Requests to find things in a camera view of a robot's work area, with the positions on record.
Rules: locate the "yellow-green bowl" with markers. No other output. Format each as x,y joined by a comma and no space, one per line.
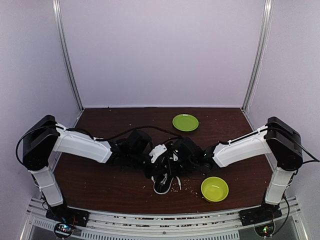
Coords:
214,189

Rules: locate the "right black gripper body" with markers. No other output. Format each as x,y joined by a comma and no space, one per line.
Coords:
188,166

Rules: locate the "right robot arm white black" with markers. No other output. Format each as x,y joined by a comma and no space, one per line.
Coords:
275,137

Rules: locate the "black white canvas sneaker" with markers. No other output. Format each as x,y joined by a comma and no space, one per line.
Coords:
163,183

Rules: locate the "green plate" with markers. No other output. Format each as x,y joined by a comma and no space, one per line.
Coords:
185,122

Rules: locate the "right aluminium frame post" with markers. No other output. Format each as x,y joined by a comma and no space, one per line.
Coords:
261,47

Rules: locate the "front aluminium rail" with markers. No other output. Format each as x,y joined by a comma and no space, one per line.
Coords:
217,225

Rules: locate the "left aluminium frame post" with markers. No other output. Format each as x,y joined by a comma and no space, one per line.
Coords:
66,57

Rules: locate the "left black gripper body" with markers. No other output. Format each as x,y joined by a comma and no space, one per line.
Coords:
148,173

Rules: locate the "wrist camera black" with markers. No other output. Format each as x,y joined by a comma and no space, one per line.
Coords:
186,150
140,144

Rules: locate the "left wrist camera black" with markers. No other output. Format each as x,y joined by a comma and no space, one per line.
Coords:
140,144

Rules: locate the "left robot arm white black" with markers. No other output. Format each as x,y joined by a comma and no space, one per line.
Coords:
48,136

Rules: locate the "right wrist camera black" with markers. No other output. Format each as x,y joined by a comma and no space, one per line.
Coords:
186,150

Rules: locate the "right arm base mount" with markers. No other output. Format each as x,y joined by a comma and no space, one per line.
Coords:
259,214

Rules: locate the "aluminium frame post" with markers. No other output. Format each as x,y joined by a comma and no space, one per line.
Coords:
66,57
261,47

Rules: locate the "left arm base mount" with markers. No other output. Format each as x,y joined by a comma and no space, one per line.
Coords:
74,217

